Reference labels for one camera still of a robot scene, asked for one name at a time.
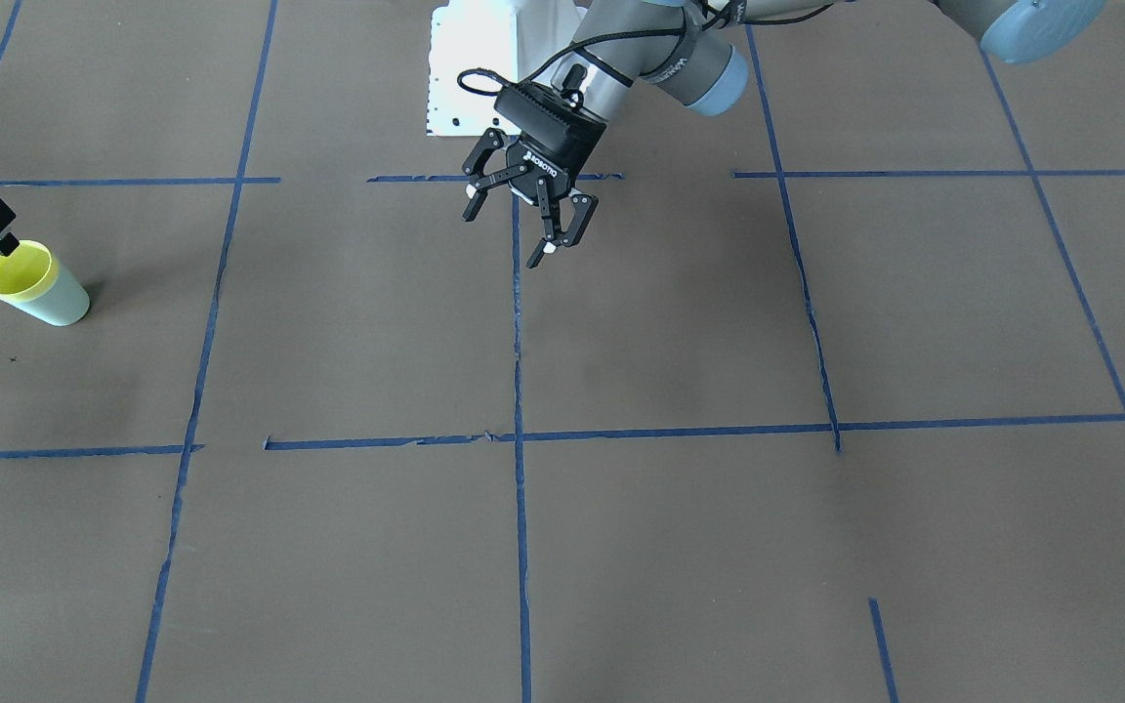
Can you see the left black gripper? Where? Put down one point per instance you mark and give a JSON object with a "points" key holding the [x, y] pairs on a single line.
{"points": [[559, 156]]}

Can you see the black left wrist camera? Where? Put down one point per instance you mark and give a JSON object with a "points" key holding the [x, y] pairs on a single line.
{"points": [[544, 118]]}

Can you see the green plastic cup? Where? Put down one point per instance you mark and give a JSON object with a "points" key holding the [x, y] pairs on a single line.
{"points": [[56, 297]]}

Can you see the white camera stand post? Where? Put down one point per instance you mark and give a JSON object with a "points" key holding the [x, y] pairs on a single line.
{"points": [[510, 38]]}

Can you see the yellow plastic cup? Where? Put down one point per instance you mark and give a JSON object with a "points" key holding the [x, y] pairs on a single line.
{"points": [[29, 273]]}

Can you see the brown paper table mat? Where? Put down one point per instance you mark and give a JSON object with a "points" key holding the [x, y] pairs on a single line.
{"points": [[828, 407]]}

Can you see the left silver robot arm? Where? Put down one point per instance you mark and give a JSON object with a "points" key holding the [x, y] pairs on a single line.
{"points": [[676, 46]]}

